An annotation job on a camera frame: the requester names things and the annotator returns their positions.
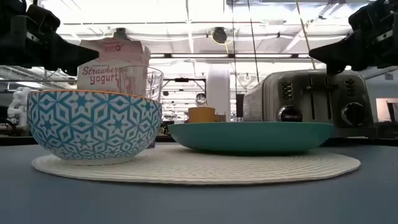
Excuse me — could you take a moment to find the green round plate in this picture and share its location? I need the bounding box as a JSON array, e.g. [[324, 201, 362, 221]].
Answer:
[[167, 121, 335, 155]]

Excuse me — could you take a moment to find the silver four-slot toaster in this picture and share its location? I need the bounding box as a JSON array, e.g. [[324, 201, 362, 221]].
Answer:
[[242, 68, 379, 139]]

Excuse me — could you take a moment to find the black ceiling cord reel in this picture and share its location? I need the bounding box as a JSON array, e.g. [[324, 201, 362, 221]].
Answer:
[[113, 27, 129, 40], [212, 27, 228, 44]]

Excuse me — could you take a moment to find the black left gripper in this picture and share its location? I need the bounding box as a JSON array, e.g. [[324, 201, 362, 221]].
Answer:
[[0, 0, 100, 77]]

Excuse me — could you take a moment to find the white machine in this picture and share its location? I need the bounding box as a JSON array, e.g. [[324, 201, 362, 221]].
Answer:
[[7, 86, 32, 127]]

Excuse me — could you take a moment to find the pink strawberry yogurt cereal box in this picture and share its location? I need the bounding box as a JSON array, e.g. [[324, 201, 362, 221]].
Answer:
[[76, 37, 152, 98]]

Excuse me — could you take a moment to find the orange plastic cup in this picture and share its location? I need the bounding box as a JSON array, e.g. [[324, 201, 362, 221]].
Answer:
[[188, 106, 216, 124]]

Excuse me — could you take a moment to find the clear drinking glass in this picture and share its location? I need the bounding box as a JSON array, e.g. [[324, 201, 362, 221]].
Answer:
[[118, 65, 165, 149]]

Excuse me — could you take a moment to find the yellow cable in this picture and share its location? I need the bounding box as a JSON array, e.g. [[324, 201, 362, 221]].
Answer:
[[294, 0, 317, 70]]

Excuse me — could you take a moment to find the blue white patterned bowl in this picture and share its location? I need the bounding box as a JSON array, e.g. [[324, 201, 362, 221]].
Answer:
[[27, 89, 163, 166]]

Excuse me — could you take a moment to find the round white woven placemat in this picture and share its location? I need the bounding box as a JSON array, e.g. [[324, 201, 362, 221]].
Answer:
[[31, 144, 361, 186]]

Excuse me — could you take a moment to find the black toaster cable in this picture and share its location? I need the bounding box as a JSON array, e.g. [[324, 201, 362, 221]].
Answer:
[[247, 0, 261, 84]]

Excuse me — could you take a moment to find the white round pillar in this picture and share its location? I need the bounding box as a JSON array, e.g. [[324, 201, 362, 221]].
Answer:
[[206, 65, 231, 123]]

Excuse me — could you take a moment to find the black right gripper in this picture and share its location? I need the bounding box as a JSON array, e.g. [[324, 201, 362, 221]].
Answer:
[[308, 0, 398, 76]]

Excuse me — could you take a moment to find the metal spoon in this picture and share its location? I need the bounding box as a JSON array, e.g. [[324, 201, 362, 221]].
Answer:
[[195, 92, 208, 108]]

